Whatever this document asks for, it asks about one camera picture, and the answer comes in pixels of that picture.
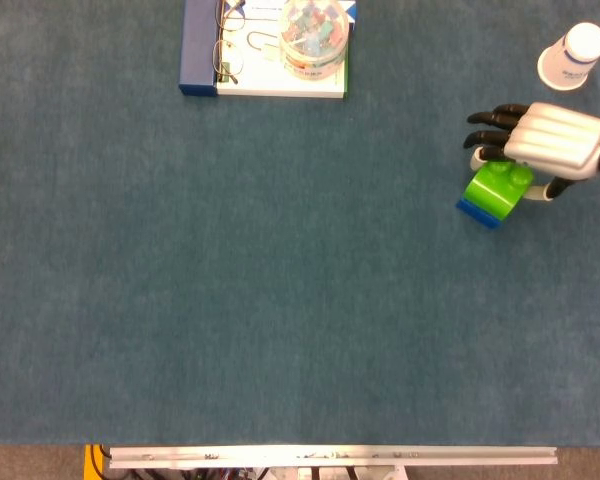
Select blue toy brick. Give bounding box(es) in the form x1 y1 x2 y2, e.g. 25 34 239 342
455 198 504 230

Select green toy brick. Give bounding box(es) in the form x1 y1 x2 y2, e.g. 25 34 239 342
462 160 535 222

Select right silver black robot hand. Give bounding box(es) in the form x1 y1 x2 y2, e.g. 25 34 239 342
462 102 600 202

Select blue felt table cloth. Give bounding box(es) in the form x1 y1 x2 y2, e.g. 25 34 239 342
0 0 600 446

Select clear jar of coloured clips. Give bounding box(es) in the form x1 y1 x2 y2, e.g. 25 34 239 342
277 0 354 81

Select blue and white book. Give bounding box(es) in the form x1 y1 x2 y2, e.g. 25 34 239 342
178 0 359 100

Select aluminium rail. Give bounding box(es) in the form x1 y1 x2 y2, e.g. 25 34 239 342
108 445 559 470

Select yellow frame part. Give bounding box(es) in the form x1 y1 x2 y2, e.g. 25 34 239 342
83 444 104 480

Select white paper cup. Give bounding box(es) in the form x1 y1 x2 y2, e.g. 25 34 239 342
537 21 600 92

